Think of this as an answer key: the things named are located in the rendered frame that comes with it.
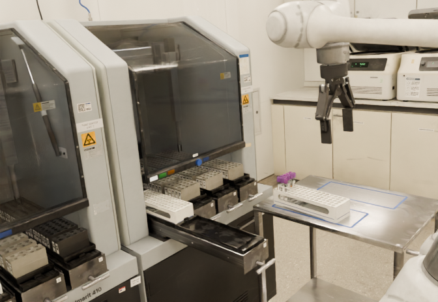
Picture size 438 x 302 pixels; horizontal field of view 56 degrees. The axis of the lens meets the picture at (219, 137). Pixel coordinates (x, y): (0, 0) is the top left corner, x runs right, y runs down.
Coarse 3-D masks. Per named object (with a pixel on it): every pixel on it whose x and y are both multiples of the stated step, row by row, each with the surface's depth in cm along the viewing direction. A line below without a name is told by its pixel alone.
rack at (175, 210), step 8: (144, 192) 183; (152, 192) 182; (152, 200) 173; (160, 200) 172; (168, 200) 172; (176, 200) 170; (152, 208) 178; (160, 208) 165; (168, 208) 164; (176, 208) 163; (184, 208) 163; (192, 208) 166; (160, 216) 166; (168, 216) 170; (176, 216) 160; (184, 216) 163
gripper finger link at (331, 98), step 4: (336, 88) 115; (336, 92) 115; (328, 96) 115; (332, 96) 115; (328, 100) 115; (332, 100) 115; (328, 104) 114; (328, 108) 114; (328, 112) 114; (328, 116) 114
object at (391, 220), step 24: (336, 192) 177; (360, 192) 175; (384, 192) 173; (288, 216) 159; (312, 216) 157; (360, 216) 154; (384, 216) 152; (408, 216) 151; (432, 216) 150; (312, 240) 207; (360, 240) 139; (384, 240) 135; (408, 240) 134; (312, 264) 210; (264, 288) 179; (312, 288) 202; (336, 288) 201
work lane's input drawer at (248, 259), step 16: (160, 224) 164; (176, 224) 159; (192, 224) 161; (208, 224) 160; (224, 224) 156; (176, 240) 159; (192, 240) 152; (208, 240) 148; (224, 240) 147; (240, 240) 146; (256, 240) 143; (224, 256) 142; (240, 256) 136; (256, 256) 141; (256, 272) 135
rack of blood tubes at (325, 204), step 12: (276, 192) 168; (288, 192) 166; (300, 192) 164; (312, 192) 164; (324, 192) 162; (276, 204) 170; (288, 204) 165; (300, 204) 166; (312, 204) 166; (324, 204) 152; (336, 204) 152; (348, 204) 154; (336, 216) 149
